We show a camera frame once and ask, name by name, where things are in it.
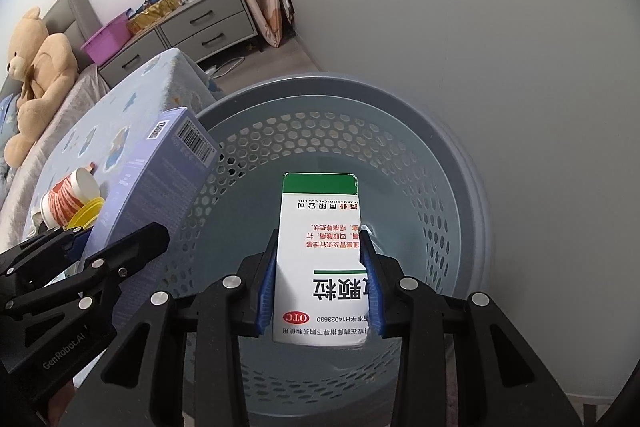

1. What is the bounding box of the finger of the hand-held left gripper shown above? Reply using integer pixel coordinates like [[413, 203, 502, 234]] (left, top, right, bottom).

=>
[[0, 223, 171, 333], [0, 227, 93, 294]]

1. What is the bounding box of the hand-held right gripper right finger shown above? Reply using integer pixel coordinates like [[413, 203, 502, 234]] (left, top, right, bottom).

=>
[[359, 229, 586, 427]]

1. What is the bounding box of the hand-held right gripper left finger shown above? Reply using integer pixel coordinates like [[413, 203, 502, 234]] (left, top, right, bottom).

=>
[[55, 227, 281, 427]]

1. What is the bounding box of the red and white paper cup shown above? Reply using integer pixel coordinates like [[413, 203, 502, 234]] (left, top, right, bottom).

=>
[[41, 168, 103, 228]]

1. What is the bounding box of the white and green medicine box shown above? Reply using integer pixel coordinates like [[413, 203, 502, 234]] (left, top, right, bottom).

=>
[[271, 173, 371, 349]]

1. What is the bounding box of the purple-blue cardboard box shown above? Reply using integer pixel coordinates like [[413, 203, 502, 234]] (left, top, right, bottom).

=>
[[82, 107, 223, 303]]

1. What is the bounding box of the grey perforated plastic basket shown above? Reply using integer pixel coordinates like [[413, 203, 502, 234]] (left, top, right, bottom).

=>
[[177, 72, 496, 427]]

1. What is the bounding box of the yellow plastic lid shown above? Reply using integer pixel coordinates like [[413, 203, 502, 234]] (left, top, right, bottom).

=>
[[66, 198, 106, 230]]

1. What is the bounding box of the blue star-print pillow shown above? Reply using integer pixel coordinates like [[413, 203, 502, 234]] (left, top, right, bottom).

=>
[[0, 94, 21, 178]]

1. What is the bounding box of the light blue printed blanket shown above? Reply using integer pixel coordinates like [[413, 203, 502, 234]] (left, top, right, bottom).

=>
[[37, 48, 221, 233]]

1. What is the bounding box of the beige teddy bear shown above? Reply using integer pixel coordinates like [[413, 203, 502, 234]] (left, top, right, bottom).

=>
[[4, 7, 78, 165]]

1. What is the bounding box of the purple plastic bin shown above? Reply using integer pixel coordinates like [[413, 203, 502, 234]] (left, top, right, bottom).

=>
[[80, 12, 133, 65]]

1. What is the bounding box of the grey upholstered headboard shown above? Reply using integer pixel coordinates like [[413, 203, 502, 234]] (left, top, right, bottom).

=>
[[37, 0, 101, 72]]

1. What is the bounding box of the gold gift box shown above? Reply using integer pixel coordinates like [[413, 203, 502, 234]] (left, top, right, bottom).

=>
[[126, 0, 183, 35]]

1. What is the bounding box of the grey dresser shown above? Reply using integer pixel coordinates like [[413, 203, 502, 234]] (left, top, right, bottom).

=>
[[97, 0, 261, 85]]

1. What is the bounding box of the white cable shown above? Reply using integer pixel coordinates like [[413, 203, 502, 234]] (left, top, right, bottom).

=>
[[200, 54, 246, 80]]

